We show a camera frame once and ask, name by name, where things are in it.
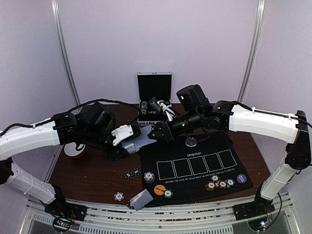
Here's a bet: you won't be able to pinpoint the aluminium frame rail front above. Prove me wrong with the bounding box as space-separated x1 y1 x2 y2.
25 192 293 234

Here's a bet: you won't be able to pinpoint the aluminium frame post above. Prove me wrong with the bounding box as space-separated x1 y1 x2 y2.
237 0 267 103
51 0 80 105

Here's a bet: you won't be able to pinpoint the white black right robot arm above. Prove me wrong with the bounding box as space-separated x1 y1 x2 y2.
148 84 312 215

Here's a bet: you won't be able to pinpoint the white red bowl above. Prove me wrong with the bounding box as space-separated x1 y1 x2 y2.
64 142 85 158

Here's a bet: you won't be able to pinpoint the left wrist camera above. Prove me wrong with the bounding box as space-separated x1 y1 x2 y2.
111 125 141 146

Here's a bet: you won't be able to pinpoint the black white chip right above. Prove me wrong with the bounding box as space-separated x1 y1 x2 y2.
132 168 141 176

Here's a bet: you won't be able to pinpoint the black white chip left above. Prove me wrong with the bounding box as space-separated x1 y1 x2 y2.
124 172 133 179

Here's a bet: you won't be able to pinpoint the black white chip on rail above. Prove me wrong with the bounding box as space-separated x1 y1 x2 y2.
127 202 134 209

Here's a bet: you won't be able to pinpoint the left aluminium frame post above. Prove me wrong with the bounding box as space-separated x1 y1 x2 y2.
51 0 80 105

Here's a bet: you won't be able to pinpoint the aluminium poker case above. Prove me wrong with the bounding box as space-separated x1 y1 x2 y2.
137 72 172 126

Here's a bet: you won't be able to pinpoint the dealt cards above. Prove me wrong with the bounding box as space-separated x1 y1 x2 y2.
129 189 154 211

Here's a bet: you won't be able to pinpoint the grey playing card deck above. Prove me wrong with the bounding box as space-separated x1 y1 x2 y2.
121 138 146 154

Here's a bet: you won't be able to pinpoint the right aluminium frame post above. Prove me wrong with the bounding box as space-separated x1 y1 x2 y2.
237 0 267 103

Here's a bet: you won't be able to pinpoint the black orange hundred chip stack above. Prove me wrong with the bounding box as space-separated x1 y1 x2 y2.
216 181 227 189

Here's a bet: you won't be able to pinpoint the playing card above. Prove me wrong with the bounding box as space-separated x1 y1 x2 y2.
139 125 156 146

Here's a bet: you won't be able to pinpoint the blue green fifty chip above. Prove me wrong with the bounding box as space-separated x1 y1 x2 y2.
163 189 173 198

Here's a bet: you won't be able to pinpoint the black poker table mat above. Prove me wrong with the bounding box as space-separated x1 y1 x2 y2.
138 132 253 207

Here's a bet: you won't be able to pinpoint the purple small blind button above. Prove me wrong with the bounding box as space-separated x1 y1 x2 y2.
236 174 247 184

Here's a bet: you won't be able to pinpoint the orange big blind button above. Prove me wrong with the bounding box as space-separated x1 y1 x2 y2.
154 184 166 196

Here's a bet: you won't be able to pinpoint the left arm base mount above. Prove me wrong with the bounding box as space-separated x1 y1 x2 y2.
42 202 87 233

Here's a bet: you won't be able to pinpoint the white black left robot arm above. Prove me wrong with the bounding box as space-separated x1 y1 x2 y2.
0 98 141 216

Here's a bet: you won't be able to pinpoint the small chip stack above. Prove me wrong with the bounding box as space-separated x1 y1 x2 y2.
143 172 155 183

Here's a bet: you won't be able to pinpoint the chips row in case left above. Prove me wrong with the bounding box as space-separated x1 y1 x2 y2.
140 101 148 115

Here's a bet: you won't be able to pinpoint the white blue chip flat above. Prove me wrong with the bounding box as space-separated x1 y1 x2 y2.
114 192 124 201

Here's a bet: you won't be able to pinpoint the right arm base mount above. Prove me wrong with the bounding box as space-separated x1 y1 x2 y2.
233 202 275 232

